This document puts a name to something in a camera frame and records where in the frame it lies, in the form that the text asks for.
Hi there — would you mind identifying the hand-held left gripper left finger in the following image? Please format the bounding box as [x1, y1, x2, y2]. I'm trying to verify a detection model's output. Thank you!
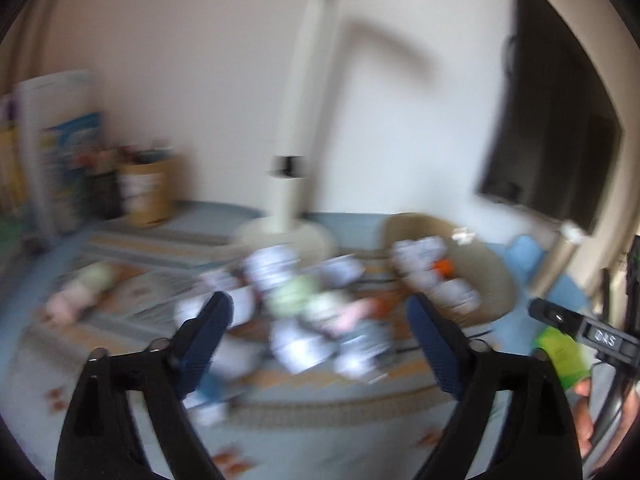
[54, 291, 235, 480]

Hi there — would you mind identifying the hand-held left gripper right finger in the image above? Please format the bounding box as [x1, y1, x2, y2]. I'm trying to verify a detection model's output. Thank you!
[406, 294, 585, 480]

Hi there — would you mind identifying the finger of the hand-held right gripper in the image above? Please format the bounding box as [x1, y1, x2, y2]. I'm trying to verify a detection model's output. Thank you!
[529, 297, 586, 338]

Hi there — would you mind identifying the round cardboard basket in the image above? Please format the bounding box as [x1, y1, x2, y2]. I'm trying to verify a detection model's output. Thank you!
[382, 212, 518, 326]

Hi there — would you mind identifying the lined paper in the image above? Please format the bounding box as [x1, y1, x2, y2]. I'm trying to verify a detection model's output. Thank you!
[270, 320, 341, 373]

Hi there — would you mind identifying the person's right hand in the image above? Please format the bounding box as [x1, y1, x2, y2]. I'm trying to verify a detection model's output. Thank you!
[572, 379, 598, 458]

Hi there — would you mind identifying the blue desk mat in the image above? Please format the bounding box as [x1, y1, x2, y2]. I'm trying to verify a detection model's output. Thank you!
[0, 200, 606, 480]

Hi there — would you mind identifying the green packet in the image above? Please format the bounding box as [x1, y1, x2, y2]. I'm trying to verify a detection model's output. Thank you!
[532, 327, 593, 391]

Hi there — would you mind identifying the crumpled white paper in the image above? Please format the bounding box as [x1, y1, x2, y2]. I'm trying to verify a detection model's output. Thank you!
[320, 255, 366, 288]
[425, 277, 481, 318]
[242, 245, 303, 293]
[392, 237, 448, 281]

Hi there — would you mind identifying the beige cylinder container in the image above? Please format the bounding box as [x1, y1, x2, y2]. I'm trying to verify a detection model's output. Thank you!
[532, 222, 588, 301]

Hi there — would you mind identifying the blue soft item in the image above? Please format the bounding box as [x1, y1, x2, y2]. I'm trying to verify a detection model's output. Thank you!
[345, 322, 396, 363]

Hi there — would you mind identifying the pink soft item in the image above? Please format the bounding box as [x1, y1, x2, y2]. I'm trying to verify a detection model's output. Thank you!
[327, 300, 381, 333]

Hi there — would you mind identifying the pale green soft toy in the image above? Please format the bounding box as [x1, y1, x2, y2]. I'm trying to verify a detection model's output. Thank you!
[267, 282, 341, 323]

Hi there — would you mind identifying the pink and green plush toy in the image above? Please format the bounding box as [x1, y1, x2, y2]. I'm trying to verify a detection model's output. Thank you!
[45, 262, 121, 323]

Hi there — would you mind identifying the cardboard pen holder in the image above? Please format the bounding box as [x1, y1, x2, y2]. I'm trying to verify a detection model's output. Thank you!
[117, 152, 178, 226]

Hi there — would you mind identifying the black pen holder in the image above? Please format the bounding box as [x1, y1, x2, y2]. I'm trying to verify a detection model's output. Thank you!
[87, 160, 123, 221]

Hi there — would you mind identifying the black monitor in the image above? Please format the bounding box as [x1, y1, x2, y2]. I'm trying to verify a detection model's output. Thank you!
[477, 0, 623, 238]

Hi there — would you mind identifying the white and blue book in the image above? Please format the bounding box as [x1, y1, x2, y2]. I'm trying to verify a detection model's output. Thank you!
[15, 70, 107, 235]

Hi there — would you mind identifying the white desk lamp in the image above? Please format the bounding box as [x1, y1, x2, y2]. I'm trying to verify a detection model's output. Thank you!
[234, 0, 432, 261]

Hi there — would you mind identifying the yellow book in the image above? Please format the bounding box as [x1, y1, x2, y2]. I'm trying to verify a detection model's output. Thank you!
[0, 125, 26, 221]

